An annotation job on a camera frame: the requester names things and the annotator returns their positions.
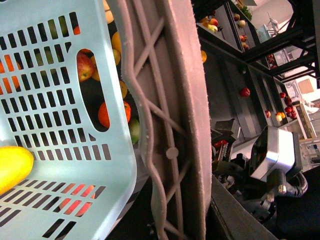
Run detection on yellow lemon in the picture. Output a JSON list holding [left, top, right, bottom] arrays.
[[0, 146, 34, 195]]

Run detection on pink peach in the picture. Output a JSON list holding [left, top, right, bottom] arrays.
[[58, 183, 96, 218]]

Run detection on green apple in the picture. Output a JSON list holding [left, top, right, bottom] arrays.
[[128, 118, 141, 144]]

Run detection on red apple centre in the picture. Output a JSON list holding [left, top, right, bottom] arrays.
[[76, 51, 95, 82]]

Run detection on grey basket handle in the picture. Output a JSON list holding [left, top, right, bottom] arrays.
[[108, 0, 212, 240]]

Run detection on light blue shopping basket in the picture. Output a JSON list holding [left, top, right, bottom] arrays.
[[0, 0, 137, 240]]

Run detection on large orange front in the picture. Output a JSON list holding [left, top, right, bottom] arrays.
[[98, 101, 131, 129]]

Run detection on black fruit shelf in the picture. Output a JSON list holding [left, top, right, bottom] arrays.
[[99, 0, 320, 240]]

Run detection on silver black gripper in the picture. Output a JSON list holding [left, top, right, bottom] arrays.
[[212, 124, 309, 201]]

